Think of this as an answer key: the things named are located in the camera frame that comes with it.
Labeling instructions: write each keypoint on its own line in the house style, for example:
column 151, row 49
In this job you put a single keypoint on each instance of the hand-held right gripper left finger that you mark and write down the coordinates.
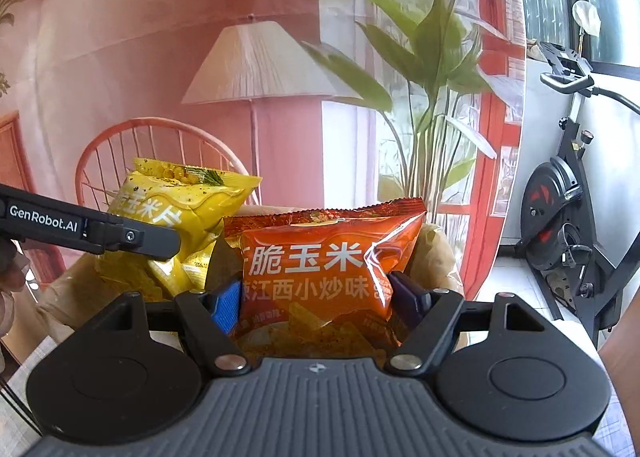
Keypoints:
column 226, row 308

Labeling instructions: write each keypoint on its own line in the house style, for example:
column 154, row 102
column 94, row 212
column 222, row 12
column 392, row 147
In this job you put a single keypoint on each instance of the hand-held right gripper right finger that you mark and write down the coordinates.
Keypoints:
column 404, row 301

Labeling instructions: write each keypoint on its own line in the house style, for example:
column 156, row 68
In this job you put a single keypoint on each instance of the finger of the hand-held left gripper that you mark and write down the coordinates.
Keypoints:
column 150, row 242

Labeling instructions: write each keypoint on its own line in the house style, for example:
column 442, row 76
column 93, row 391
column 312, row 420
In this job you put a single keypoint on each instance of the cardboard box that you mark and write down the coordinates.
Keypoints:
column 442, row 262

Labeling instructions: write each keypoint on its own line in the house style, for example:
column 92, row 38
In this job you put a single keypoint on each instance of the yellow snack bag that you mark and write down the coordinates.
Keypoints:
column 200, row 207

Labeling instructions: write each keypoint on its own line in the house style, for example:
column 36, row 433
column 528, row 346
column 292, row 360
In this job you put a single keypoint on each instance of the orange snack bag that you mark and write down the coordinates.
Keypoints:
column 325, row 257

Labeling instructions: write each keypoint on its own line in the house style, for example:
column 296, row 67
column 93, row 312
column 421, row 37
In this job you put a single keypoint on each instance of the black exercise bike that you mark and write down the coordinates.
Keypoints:
column 555, row 217

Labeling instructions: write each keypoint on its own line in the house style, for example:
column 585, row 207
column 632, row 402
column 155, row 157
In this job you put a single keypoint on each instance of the potted plant in pink pot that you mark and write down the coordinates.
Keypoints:
column 200, row 37

